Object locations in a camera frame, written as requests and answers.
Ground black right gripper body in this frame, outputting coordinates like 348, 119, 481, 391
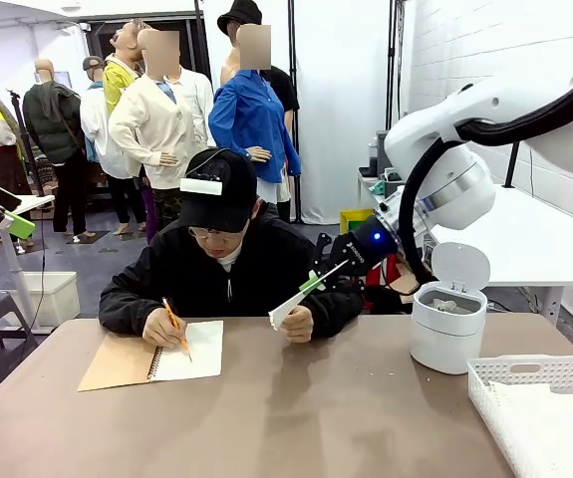
344, 216, 401, 280

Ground torn white paper sheet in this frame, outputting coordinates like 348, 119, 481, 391
268, 261, 350, 334

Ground yellow pencil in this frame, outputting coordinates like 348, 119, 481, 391
161, 297, 193, 363

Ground spiral notebook with brown cover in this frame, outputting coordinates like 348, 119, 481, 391
77, 320, 225, 393

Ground person's right forearm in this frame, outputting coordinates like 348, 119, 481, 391
99, 281, 167, 334

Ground person's left forearm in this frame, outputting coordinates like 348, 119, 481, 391
305, 287, 366, 341

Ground crumpled white paper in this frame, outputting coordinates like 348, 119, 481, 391
424, 297, 469, 316

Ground person's left hand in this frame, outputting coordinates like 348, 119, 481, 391
280, 304, 315, 345

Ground person's right hand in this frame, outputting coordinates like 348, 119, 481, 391
142, 306, 188, 350

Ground yellow and green bag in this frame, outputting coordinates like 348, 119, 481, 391
339, 208, 378, 235

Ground red storage box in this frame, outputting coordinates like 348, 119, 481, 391
379, 254, 403, 289

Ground brown cardboard pieces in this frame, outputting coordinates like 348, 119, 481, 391
389, 262, 421, 296

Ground small white side table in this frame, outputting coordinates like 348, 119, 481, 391
357, 166, 392, 211

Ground black tripod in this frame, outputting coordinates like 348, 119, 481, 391
6, 89, 47, 198

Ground white plastic crate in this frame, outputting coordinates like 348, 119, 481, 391
9, 271, 81, 329

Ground dark green jacket mannequin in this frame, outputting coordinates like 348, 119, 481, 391
21, 58, 99, 236

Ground black baseball cap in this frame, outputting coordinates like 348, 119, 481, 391
178, 147, 259, 234

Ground white flip-lid trash bin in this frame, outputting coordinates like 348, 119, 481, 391
409, 241, 492, 375

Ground white coat mannequin grey cap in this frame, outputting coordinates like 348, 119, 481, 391
79, 55, 146, 236

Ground person in black hoodie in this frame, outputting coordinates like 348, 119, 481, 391
99, 146, 366, 341

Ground black light stand pole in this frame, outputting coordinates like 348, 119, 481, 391
288, 0, 302, 223
388, 0, 403, 125

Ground blue shirt mannequin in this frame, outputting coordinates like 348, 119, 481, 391
208, 23, 302, 205

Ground cream jacket mannequin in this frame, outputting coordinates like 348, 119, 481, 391
108, 29, 215, 230

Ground yellow jacket mannequin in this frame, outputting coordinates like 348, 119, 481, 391
101, 18, 153, 117

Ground large white table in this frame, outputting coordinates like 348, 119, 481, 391
428, 182, 573, 325

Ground white perforated plastic basket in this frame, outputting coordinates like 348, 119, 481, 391
466, 354, 573, 478

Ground black bucket hat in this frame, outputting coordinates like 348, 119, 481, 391
216, 0, 263, 37

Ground white paper stack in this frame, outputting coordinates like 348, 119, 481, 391
487, 381, 573, 478

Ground white head-mounted camera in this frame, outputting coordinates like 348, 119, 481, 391
179, 177, 224, 197

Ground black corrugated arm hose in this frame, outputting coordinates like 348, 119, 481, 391
398, 67, 573, 286

